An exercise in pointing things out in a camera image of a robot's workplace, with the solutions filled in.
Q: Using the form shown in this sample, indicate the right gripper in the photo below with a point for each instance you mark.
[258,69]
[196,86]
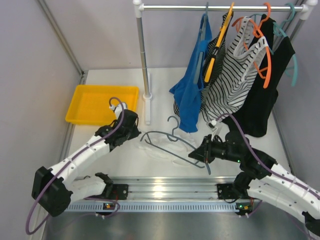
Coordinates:
[204,153]

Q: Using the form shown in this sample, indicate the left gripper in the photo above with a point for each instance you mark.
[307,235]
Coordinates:
[131,122]

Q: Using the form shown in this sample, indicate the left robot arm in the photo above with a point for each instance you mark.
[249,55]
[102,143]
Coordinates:
[57,187]

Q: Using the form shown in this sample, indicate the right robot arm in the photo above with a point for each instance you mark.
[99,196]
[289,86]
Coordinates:
[263,178]

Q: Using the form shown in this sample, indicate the black tank top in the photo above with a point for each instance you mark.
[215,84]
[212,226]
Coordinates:
[254,114]

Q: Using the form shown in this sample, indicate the white striped tank top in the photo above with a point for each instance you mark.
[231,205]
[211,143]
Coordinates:
[234,73]

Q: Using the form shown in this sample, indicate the blue tank top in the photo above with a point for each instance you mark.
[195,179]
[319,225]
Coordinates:
[188,96]

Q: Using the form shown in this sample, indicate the grey-blue hanger with blue top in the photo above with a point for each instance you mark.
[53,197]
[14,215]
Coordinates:
[202,38]

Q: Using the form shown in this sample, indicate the dark striped tank top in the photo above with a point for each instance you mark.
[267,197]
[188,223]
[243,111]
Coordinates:
[204,66]

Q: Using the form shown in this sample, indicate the yellow hanger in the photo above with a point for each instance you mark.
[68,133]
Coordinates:
[217,46]

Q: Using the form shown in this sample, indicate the yellow plastic tray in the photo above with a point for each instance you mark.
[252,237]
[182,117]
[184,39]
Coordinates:
[90,104]

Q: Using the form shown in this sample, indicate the clothes rack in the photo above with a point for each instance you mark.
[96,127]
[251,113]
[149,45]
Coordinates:
[305,10]

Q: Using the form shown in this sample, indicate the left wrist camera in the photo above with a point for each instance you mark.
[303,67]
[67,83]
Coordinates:
[117,109]

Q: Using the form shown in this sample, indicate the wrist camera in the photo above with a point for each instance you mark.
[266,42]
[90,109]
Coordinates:
[215,126]
[117,109]

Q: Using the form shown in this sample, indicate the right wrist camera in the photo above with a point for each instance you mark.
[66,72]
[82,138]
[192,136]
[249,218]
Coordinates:
[215,126]

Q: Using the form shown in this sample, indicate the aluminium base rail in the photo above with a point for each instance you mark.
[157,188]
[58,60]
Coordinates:
[175,189]

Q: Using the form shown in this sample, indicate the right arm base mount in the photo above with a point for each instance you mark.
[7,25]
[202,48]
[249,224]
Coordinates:
[230,191]

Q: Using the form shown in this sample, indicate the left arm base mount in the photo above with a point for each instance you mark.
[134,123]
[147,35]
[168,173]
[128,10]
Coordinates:
[113,192]

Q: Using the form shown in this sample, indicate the slotted cable duct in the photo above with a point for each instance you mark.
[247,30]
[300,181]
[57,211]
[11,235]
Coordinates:
[158,207]

